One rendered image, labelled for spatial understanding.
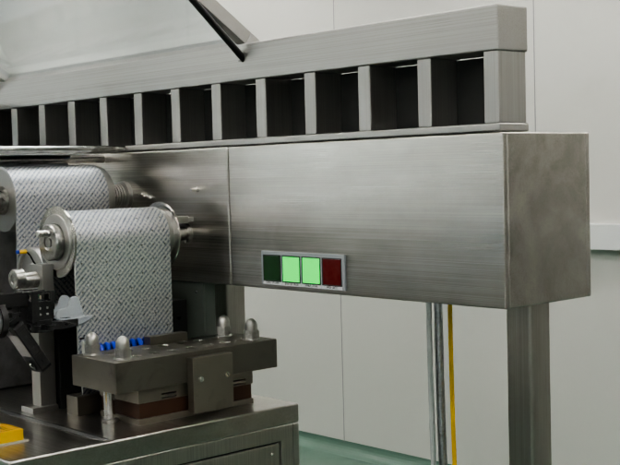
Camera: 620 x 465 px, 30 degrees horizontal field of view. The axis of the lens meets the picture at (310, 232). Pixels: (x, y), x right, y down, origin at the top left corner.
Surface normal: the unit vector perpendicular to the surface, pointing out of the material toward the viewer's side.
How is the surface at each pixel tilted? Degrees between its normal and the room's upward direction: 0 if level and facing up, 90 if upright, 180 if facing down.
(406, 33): 90
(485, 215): 90
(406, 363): 90
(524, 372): 90
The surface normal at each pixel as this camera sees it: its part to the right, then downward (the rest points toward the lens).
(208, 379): 0.67, 0.02
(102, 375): -0.74, 0.05
